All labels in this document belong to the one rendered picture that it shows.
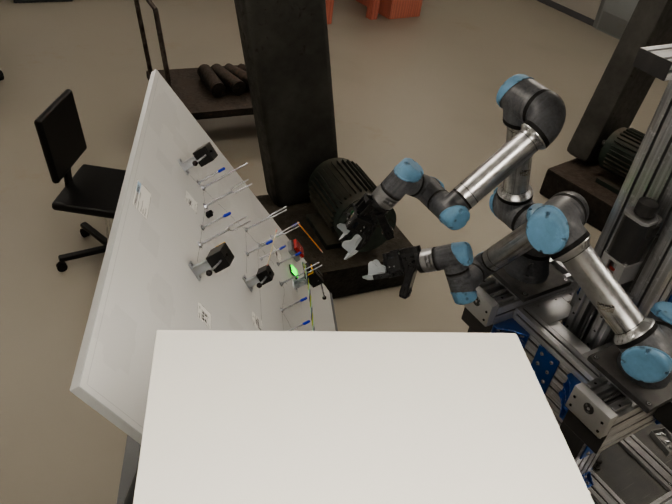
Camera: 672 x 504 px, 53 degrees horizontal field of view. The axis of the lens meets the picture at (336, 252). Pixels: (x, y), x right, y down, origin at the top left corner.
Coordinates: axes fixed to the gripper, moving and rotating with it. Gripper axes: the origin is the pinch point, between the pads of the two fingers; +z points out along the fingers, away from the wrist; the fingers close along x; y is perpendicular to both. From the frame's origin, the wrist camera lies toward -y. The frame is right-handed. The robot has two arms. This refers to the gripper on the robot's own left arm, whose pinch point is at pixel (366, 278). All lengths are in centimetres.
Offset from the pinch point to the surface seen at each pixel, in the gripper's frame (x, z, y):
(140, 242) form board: 93, 4, 25
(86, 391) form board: 128, -10, 4
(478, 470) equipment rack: 126, -66, -11
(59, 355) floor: -26, 180, -12
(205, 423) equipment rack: 138, -39, 1
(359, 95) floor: -374, 137, 126
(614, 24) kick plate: -743, -72, 180
